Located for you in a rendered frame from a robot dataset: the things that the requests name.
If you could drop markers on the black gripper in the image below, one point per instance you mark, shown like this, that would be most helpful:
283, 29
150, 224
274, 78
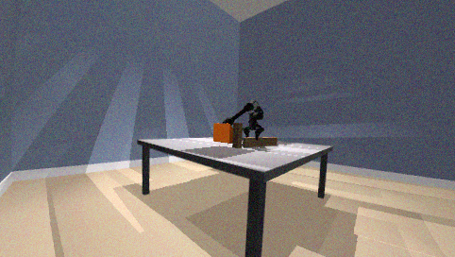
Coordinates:
253, 126

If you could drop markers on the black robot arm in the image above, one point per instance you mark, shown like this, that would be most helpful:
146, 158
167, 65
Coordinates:
249, 106

